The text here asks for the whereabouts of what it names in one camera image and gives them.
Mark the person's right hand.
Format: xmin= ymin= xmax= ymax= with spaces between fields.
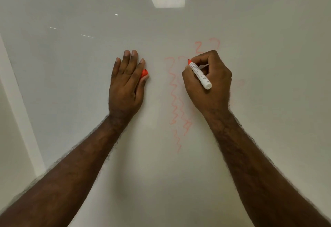
xmin=182 ymin=50 xmax=232 ymax=116

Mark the red whiteboard marker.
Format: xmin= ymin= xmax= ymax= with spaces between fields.
xmin=187 ymin=59 xmax=212 ymax=90

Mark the white whiteboard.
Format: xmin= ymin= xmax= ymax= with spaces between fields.
xmin=0 ymin=0 xmax=331 ymax=227

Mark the person's right forearm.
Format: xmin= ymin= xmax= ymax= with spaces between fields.
xmin=204 ymin=110 xmax=331 ymax=227

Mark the person's left forearm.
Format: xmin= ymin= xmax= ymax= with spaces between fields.
xmin=0 ymin=115 xmax=130 ymax=227

